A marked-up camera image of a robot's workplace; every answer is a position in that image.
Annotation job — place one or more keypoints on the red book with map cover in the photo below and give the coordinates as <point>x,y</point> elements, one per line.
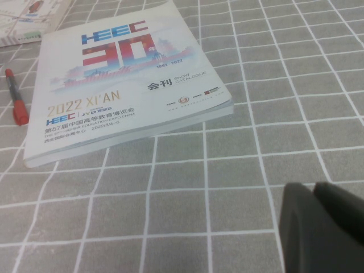
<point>25,20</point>

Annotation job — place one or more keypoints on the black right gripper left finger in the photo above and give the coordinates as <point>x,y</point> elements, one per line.
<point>307,241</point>

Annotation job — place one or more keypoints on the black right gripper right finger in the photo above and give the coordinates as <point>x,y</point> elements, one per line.
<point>344,207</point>

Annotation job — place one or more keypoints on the red capped black marker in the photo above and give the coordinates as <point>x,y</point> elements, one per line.
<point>17,99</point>

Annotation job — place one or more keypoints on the white HEEC show catalogue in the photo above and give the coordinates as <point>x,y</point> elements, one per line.
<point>119,85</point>

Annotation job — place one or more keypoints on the grey checked tablecloth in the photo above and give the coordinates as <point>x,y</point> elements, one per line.
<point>199,213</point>

